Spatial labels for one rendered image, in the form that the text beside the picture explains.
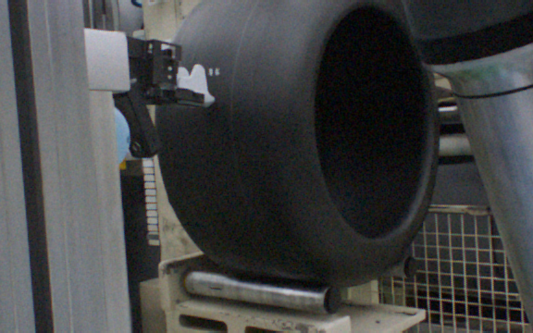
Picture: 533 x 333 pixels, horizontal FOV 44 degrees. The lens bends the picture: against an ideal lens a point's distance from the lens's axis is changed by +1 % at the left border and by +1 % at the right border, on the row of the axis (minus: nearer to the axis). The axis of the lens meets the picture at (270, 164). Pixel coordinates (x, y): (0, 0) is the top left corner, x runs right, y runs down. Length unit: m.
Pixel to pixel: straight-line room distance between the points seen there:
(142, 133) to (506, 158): 0.65
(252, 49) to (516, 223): 0.71
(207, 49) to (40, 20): 0.83
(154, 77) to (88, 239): 0.65
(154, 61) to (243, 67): 0.16
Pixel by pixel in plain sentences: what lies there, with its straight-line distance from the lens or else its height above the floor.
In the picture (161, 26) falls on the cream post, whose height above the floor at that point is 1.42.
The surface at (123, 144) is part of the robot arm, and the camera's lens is 0.69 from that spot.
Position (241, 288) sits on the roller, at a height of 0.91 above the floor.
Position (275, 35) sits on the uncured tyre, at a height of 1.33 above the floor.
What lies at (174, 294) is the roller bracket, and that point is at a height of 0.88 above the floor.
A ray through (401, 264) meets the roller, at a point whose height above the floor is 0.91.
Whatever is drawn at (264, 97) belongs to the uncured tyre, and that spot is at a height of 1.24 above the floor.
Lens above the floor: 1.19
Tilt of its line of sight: 3 degrees down
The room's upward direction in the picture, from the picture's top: 4 degrees counter-clockwise
